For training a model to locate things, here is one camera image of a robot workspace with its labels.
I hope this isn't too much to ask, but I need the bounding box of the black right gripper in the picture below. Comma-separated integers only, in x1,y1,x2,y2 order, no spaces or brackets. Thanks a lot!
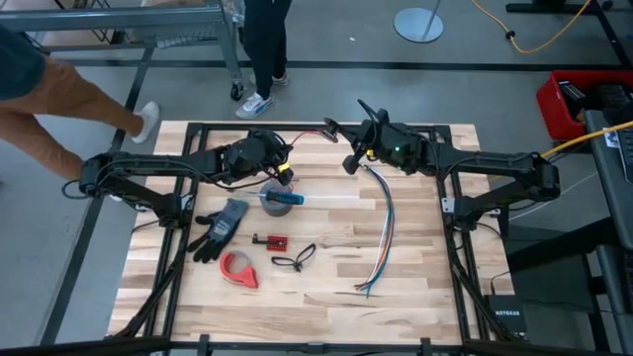
324,109,426,175

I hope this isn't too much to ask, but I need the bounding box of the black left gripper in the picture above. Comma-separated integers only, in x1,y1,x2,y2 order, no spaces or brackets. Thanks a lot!
254,129,296,188

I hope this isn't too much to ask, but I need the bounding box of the thin red cord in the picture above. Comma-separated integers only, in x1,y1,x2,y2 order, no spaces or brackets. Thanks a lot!
288,129,331,148

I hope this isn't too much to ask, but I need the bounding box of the red black bit holder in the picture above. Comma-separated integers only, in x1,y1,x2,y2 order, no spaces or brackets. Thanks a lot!
251,233,289,253

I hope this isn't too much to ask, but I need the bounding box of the person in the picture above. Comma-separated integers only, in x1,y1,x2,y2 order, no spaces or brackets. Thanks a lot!
0,24,161,182
234,0,293,121

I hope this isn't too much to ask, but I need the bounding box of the grey black work glove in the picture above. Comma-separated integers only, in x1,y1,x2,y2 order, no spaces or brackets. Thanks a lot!
186,197,250,264

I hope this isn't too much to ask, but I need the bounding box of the round grey stand base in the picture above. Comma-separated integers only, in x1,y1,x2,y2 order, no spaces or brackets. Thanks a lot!
393,0,445,45

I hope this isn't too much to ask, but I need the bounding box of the red tape dispenser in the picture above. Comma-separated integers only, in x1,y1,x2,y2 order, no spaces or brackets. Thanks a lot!
219,250,260,290

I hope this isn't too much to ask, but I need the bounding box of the grey metal cart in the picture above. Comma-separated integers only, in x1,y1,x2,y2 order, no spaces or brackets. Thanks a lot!
0,0,247,102

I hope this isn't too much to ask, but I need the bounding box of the red plastic bin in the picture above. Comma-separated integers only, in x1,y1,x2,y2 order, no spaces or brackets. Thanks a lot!
536,69,633,143

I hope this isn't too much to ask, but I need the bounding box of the black device in bin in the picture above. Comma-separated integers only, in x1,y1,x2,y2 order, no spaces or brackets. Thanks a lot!
558,80,588,122

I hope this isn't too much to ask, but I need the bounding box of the grey side desk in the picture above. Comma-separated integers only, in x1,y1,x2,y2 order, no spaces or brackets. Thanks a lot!
585,109,633,356

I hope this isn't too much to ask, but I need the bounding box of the black metal table frame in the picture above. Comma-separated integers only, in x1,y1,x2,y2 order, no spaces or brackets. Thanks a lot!
0,122,633,356

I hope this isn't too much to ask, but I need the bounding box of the blue black handled screwdriver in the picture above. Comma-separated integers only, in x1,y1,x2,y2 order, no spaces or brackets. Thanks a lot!
245,190,306,207

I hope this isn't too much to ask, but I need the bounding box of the grey duct tape roll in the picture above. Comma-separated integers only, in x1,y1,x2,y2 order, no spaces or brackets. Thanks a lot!
258,180,294,218

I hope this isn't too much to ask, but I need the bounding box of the multicolour wire bundle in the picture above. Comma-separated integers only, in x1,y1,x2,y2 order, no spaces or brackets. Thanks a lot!
358,163,396,298

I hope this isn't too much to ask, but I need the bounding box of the black cable tie loop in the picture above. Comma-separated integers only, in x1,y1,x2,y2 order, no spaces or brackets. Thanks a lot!
270,242,317,274

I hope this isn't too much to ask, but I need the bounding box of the yellow extension cable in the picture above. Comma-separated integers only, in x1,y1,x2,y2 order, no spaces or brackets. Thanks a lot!
541,120,633,160
468,0,593,55

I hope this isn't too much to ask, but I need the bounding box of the black network switch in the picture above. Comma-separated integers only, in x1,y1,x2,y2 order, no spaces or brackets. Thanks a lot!
487,294,528,339

